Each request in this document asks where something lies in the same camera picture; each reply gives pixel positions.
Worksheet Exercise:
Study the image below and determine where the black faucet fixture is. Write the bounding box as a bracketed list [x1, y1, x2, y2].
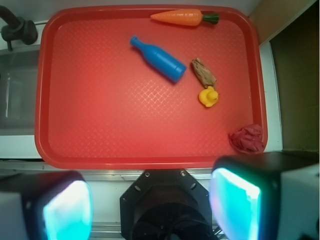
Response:
[0, 5, 38, 52]

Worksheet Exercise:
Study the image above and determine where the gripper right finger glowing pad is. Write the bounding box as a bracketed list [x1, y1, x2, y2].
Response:
[209, 151, 320, 240]

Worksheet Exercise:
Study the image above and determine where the brown wood bark piece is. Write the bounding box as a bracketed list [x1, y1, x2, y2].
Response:
[191, 58, 217, 88]

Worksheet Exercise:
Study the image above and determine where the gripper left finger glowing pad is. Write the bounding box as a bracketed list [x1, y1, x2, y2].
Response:
[0, 170, 93, 240]

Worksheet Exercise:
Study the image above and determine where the red plastic tray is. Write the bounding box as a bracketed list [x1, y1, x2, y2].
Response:
[35, 5, 268, 170]

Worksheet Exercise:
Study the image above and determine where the red paper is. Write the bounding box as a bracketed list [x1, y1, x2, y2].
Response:
[228, 124, 265, 154]

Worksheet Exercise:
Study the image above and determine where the blue toy bottle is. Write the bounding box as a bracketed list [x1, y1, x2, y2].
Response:
[130, 36, 187, 83]

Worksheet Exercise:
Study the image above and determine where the orange toy carrot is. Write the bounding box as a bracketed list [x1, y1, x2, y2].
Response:
[150, 9, 220, 27]

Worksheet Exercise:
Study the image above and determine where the grey metal sink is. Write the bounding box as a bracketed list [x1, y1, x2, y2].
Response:
[0, 46, 40, 136]

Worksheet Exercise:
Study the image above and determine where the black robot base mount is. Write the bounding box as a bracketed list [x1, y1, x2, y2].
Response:
[119, 169, 218, 240]

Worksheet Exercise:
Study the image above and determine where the yellow rubber duck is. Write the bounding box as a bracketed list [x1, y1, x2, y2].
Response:
[198, 86, 219, 108]

